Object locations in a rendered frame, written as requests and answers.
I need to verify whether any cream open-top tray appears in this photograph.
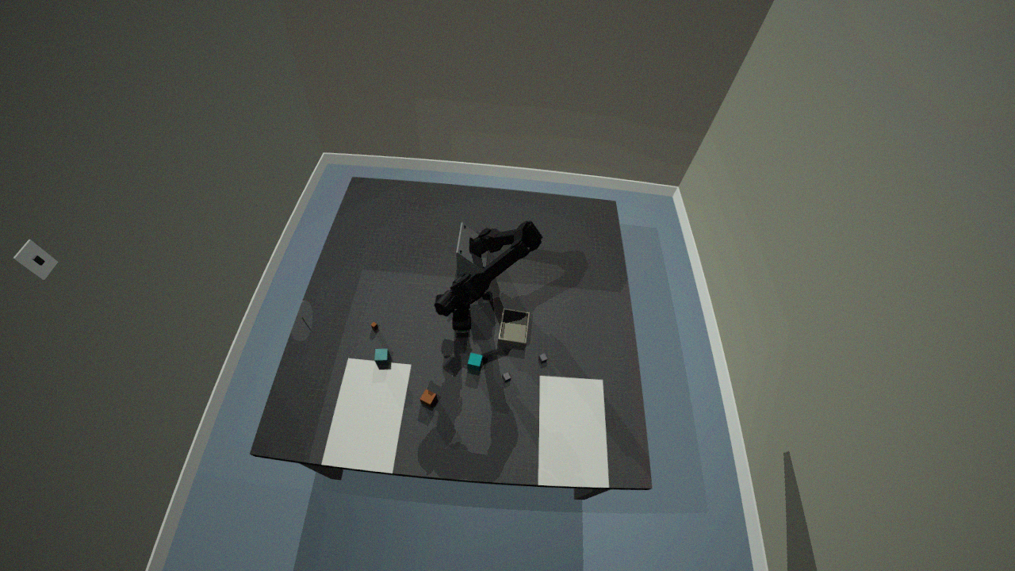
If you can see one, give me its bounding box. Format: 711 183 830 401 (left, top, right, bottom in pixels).
498 308 530 347

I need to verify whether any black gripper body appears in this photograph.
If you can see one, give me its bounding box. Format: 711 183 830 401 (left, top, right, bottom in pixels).
452 303 471 331

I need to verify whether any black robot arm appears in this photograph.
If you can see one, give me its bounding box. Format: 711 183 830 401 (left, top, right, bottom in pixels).
435 220 542 316

